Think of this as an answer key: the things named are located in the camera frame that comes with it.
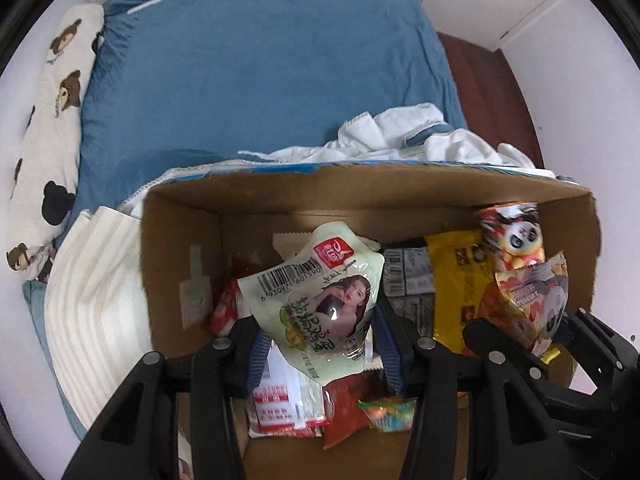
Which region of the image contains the green white portrait snack packet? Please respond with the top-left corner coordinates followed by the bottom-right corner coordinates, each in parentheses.
top-left (237, 221), bottom-right (386, 387)

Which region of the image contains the dark red snack packet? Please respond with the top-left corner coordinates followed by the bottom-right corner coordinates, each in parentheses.
top-left (322, 372), bottom-right (387, 450)

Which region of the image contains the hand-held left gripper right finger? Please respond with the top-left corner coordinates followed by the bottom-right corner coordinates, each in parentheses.
top-left (375, 299), bottom-right (571, 480)

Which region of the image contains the bear print pillow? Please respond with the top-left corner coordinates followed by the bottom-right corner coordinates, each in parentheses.
top-left (6, 4), bottom-right (106, 282)

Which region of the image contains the white red snack packet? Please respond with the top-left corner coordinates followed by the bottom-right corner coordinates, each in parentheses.
top-left (248, 344), bottom-right (329, 439)

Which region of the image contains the white crumpled cloth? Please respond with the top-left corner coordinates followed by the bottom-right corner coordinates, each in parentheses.
top-left (237, 103), bottom-right (557, 179)

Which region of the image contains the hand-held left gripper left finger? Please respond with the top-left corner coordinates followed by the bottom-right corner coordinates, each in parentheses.
top-left (62, 316), bottom-right (272, 480)

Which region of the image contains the cream striped blanket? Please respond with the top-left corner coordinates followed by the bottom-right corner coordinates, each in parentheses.
top-left (44, 205), bottom-right (152, 429)

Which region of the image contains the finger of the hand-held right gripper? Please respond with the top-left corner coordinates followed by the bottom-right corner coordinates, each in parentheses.
top-left (462, 318), bottom-right (552, 387)
top-left (557, 309), bottom-right (640, 377)

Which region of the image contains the panda print snack packet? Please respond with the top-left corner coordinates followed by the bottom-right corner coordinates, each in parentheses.
top-left (492, 252), bottom-right (570, 359)
top-left (477, 201), bottom-right (545, 272)

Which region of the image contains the colourful candy packet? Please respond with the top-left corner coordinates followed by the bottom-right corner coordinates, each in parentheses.
top-left (357, 395), bottom-right (417, 432)

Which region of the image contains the brown cardboard box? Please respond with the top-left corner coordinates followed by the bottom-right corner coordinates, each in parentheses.
top-left (141, 160), bottom-right (604, 480)

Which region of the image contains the black snack packet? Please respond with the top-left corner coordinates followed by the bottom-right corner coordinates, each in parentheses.
top-left (379, 247), bottom-right (437, 337)

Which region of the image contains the light blue cloth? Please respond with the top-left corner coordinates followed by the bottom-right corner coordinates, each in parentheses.
top-left (22, 279), bottom-right (88, 442)

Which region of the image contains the yellow snack packet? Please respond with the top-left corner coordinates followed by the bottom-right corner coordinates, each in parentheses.
top-left (424, 230), bottom-right (502, 357)

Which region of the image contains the blue bed sheet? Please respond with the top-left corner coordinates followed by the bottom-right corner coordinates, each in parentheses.
top-left (75, 0), bottom-right (469, 212)

